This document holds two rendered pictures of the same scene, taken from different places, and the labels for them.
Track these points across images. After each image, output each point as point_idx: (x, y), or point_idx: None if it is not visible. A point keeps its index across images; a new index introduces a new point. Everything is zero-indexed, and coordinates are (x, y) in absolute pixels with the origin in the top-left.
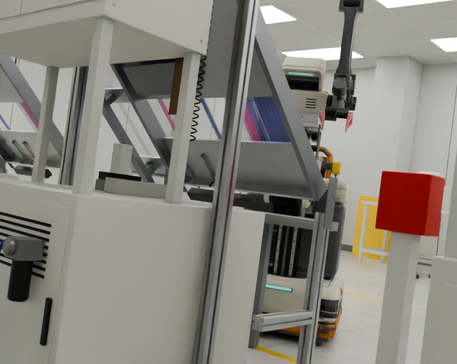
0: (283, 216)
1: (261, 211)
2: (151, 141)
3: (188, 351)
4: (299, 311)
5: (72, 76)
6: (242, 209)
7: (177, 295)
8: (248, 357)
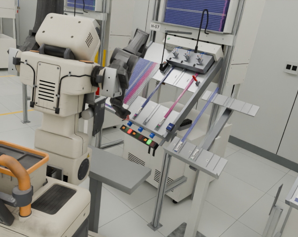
0: (93, 146)
1: (98, 167)
2: (185, 117)
3: None
4: (103, 145)
5: (223, 88)
6: (111, 176)
7: None
8: (99, 218)
